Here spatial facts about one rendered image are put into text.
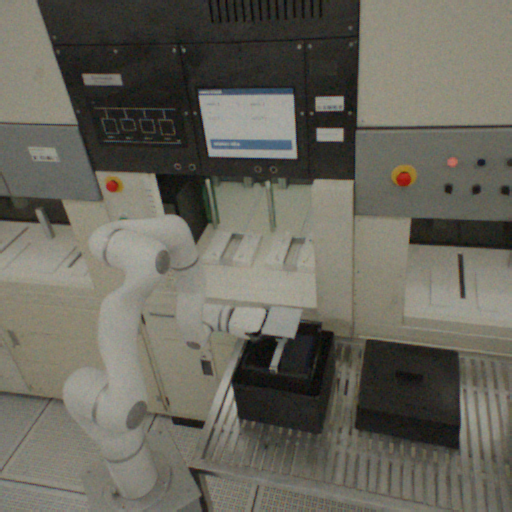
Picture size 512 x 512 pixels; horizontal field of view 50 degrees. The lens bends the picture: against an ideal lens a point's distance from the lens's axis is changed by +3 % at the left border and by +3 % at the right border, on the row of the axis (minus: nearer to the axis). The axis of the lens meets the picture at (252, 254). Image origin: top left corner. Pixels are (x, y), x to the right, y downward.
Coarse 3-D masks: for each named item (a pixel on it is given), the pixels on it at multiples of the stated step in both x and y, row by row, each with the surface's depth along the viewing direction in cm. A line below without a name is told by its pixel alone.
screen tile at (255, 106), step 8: (248, 104) 154; (256, 104) 153; (264, 104) 153; (272, 104) 152; (288, 104) 151; (256, 112) 155; (264, 112) 154; (272, 112) 154; (280, 112) 153; (288, 112) 152; (280, 120) 154; (288, 120) 154; (256, 128) 158; (264, 128) 157; (272, 128) 157; (280, 128) 156; (288, 128) 155
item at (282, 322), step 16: (272, 320) 161; (288, 320) 160; (304, 320) 173; (288, 336) 155; (320, 336) 171; (256, 352) 174; (272, 352) 184; (320, 352) 173; (256, 368) 159; (272, 368) 156; (320, 368) 179; (256, 384) 165; (272, 384) 163; (288, 384) 161; (304, 384) 158
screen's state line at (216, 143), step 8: (216, 144) 165; (224, 144) 164; (232, 144) 163; (240, 144) 162; (248, 144) 162; (256, 144) 161; (264, 144) 160; (272, 144) 160; (280, 144) 159; (288, 144) 158
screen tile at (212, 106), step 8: (208, 104) 157; (216, 104) 157; (224, 104) 156; (232, 104) 155; (208, 112) 159; (216, 112) 158; (224, 112) 158; (232, 112) 157; (240, 112) 156; (240, 120) 158; (208, 128) 162; (216, 128) 161; (224, 128) 161; (232, 128) 160; (240, 128) 159
